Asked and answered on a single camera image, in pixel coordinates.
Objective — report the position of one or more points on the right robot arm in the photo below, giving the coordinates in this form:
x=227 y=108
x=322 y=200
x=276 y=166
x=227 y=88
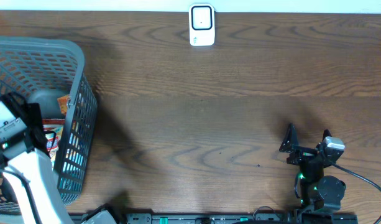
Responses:
x=320 y=194

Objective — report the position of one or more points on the grey plastic shopping basket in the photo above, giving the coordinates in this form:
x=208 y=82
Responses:
x=42 y=70

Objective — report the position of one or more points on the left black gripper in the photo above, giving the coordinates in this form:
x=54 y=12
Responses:
x=32 y=111

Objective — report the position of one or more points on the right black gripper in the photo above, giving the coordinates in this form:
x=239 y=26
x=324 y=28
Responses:
x=302 y=154

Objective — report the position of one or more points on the red snack bar wrapper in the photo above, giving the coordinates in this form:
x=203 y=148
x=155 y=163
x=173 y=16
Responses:
x=53 y=129

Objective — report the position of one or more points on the white barcode scanner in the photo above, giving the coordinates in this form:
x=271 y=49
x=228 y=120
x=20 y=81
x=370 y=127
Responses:
x=201 y=25

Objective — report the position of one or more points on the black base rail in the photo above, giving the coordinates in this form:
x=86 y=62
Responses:
x=260 y=217

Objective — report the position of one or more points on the orange small box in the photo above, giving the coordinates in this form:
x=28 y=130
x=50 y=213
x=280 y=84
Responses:
x=63 y=102

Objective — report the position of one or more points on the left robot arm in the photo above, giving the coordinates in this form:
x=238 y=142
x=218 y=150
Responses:
x=44 y=159

